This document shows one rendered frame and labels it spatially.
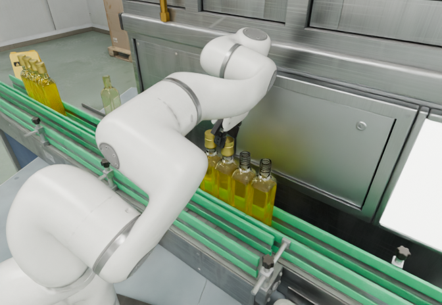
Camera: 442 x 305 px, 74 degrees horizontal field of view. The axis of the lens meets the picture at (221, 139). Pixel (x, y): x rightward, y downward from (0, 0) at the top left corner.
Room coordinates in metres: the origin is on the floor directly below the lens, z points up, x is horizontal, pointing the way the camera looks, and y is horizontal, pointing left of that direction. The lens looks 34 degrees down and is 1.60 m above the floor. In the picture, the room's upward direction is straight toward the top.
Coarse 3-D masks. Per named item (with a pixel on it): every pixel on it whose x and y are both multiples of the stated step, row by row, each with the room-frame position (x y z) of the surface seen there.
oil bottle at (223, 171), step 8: (216, 168) 0.64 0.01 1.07; (224, 168) 0.62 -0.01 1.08; (232, 168) 0.63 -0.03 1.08; (216, 176) 0.64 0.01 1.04; (224, 176) 0.62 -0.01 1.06; (216, 184) 0.64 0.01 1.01; (224, 184) 0.62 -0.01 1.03; (216, 192) 0.64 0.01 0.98; (224, 192) 0.62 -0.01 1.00; (224, 200) 0.62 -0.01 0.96
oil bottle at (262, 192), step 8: (256, 176) 0.58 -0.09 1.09; (272, 176) 0.59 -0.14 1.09; (256, 184) 0.57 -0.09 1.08; (264, 184) 0.56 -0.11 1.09; (272, 184) 0.57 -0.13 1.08; (256, 192) 0.56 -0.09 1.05; (264, 192) 0.55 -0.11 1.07; (272, 192) 0.57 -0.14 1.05; (256, 200) 0.56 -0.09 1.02; (264, 200) 0.55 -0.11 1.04; (272, 200) 0.57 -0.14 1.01; (248, 208) 0.58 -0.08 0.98; (256, 208) 0.56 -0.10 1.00; (264, 208) 0.55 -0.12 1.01; (272, 208) 0.58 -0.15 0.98; (256, 216) 0.56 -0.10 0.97; (264, 216) 0.55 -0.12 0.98
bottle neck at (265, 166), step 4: (260, 160) 0.58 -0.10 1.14; (264, 160) 0.59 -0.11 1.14; (268, 160) 0.59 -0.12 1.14; (260, 164) 0.58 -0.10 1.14; (264, 164) 0.57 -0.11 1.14; (268, 164) 0.57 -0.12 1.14; (260, 168) 0.58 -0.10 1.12; (264, 168) 0.57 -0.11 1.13; (268, 168) 0.57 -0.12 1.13; (260, 172) 0.57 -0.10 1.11; (264, 172) 0.57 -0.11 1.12; (268, 172) 0.57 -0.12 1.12; (260, 176) 0.57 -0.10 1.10; (264, 176) 0.57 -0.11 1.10; (268, 176) 0.57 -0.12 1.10
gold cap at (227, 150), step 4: (228, 136) 0.67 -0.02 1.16; (228, 140) 0.65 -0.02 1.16; (232, 140) 0.65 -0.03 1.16; (228, 144) 0.63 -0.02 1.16; (232, 144) 0.64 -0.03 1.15; (224, 148) 0.64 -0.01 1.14; (228, 148) 0.63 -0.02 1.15; (232, 148) 0.64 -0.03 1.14; (224, 152) 0.64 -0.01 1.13; (228, 152) 0.63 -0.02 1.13; (232, 152) 0.64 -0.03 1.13
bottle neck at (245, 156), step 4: (240, 152) 0.62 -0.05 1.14; (244, 152) 0.62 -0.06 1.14; (248, 152) 0.62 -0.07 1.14; (240, 156) 0.61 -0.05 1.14; (244, 156) 0.60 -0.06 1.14; (248, 156) 0.60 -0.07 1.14; (240, 160) 0.61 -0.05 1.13; (244, 160) 0.60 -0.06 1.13; (248, 160) 0.60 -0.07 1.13; (240, 164) 0.60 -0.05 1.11; (244, 164) 0.60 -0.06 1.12; (248, 164) 0.60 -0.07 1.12; (240, 168) 0.60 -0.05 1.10; (244, 168) 0.60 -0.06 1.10; (248, 168) 0.60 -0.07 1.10
